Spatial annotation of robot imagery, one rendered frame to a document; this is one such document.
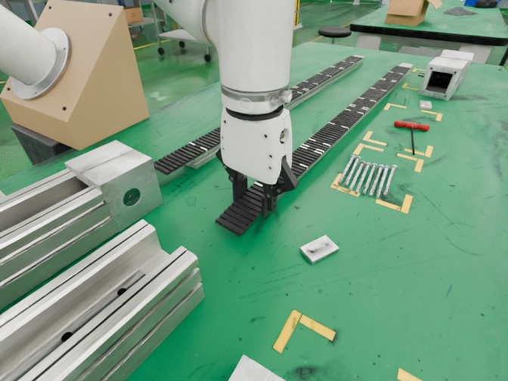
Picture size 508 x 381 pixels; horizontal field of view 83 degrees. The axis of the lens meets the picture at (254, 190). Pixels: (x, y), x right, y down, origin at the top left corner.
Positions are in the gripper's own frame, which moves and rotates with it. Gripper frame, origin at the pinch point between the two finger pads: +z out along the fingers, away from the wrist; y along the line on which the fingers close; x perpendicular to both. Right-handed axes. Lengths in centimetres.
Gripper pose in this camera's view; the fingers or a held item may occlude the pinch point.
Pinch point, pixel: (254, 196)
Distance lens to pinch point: 46.8
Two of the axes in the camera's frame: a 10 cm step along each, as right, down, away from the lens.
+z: 0.0, 7.8, 6.2
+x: -6.0, 5.0, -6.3
